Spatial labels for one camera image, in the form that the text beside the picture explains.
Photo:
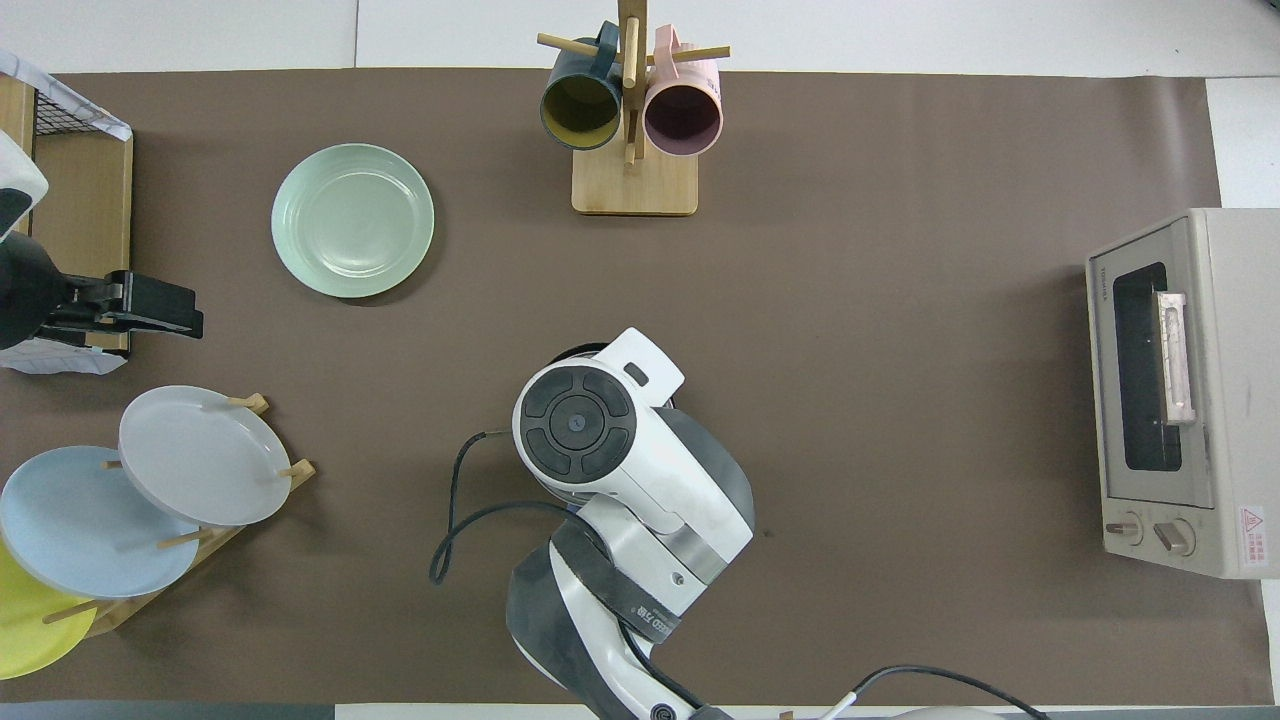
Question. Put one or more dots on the pink mug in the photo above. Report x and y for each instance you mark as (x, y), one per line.
(683, 115)

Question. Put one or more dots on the grey plate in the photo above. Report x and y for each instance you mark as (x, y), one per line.
(200, 455)

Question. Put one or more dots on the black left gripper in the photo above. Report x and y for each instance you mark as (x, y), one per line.
(85, 305)

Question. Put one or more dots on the yellow plate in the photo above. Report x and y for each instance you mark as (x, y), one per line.
(30, 630)

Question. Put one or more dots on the wooden cutting board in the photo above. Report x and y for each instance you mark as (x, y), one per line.
(12, 100)
(85, 200)

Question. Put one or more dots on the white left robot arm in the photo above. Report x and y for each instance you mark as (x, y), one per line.
(25, 290)

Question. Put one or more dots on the wooden plate rack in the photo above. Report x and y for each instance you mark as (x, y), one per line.
(215, 535)

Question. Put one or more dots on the beige toaster oven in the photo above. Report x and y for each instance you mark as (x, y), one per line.
(1235, 450)

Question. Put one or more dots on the green plate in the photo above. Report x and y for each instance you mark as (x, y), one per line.
(350, 220)

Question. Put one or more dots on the light blue plate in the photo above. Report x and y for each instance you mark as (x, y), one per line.
(80, 525)

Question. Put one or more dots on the wooden mug tree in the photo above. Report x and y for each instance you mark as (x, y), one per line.
(635, 185)

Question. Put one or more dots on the brown table mat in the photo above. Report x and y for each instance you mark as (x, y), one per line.
(900, 400)

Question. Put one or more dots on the dark teal mug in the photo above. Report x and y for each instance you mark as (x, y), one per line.
(580, 105)

